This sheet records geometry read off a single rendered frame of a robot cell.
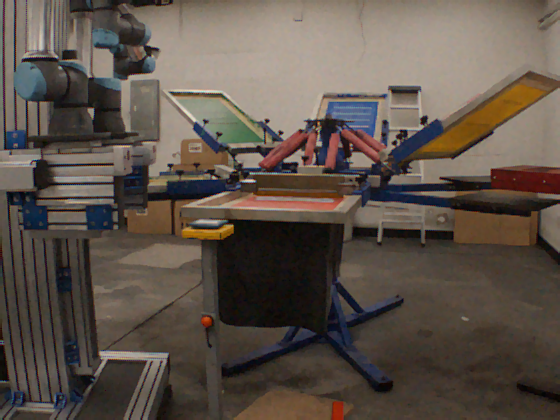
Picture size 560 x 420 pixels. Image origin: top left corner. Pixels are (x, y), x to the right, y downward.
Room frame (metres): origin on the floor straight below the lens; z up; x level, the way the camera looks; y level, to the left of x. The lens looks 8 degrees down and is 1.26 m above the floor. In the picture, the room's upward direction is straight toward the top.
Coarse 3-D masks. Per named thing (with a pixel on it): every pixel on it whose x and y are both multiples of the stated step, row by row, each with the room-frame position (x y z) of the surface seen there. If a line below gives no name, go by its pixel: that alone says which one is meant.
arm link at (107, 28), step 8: (96, 8) 1.49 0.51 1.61; (104, 8) 1.49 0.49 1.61; (112, 8) 1.50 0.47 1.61; (96, 16) 1.49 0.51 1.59; (104, 16) 1.49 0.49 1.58; (112, 16) 1.50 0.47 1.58; (96, 24) 1.49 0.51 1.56; (104, 24) 1.49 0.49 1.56; (112, 24) 1.50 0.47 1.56; (120, 24) 1.53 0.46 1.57; (128, 24) 1.57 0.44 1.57; (96, 32) 1.49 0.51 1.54; (104, 32) 1.49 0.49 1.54; (112, 32) 1.50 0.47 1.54; (120, 32) 1.53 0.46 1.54; (128, 32) 1.56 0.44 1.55; (96, 40) 1.49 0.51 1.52; (104, 40) 1.49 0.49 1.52; (112, 40) 1.50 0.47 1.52; (120, 40) 1.56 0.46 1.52; (104, 48) 1.53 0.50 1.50; (112, 48) 1.55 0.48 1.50
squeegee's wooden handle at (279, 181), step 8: (256, 176) 2.50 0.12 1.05; (264, 176) 2.49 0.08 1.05; (272, 176) 2.49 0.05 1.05; (280, 176) 2.48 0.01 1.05; (288, 176) 2.47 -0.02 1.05; (296, 176) 2.46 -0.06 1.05; (304, 176) 2.45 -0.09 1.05; (312, 176) 2.44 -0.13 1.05; (320, 176) 2.44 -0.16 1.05; (328, 176) 2.43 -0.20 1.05; (336, 176) 2.42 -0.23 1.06; (256, 184) 2.50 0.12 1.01; (264, 184) 2.49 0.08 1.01; (272, 184) 2.49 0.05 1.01; (280, 184) 2.48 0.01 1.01; (288, 184) 2.47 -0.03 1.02; (296, 184) 2.46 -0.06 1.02; (304, 184) 2.45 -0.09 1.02; (312, 184) 2.44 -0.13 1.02; (320, 184) 2.43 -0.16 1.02; (328, 184) 2.43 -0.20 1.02; (336, 184) 2.42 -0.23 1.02
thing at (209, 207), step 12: (228, 192) 2.39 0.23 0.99; (240, 192) 2.51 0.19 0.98; (252, 192) 2.68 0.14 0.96; (192, 204) 2.01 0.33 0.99; (204, 204) 2.08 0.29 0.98; (216, 204) 2.20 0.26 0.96; (348, 204) 2.01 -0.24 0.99; (360, 204) 2.26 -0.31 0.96; (192, 216) 1.95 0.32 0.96; (204, 216) 1.94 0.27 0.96; (216, 216) 1.93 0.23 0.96; (228, 216) 1.92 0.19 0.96; (240, 216) 1.91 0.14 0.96; (252, 216) 1.90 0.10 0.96; (264, 216) 1.89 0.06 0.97; (276, 216) 1.88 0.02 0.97; (288, 216) 1.87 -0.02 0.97; (300, 216) 1.86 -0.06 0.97; (312, 216) 1.85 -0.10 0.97; (324, 216) 1.84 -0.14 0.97; (336, 216) 1.83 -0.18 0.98; (348, 216) 1.88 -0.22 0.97
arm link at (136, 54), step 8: (128, 48) 2.38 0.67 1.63; (136, 48) 2.39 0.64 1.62; (136, 56) 2.41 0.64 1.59; (144, 56) 2.44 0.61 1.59; (128, 64) 2.48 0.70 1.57; (136, 64) 2.44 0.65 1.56; (144, 64) 2.44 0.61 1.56; (152, 64) 2.47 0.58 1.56; (136, 72) 2.48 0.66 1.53; (144, 72) 2.46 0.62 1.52
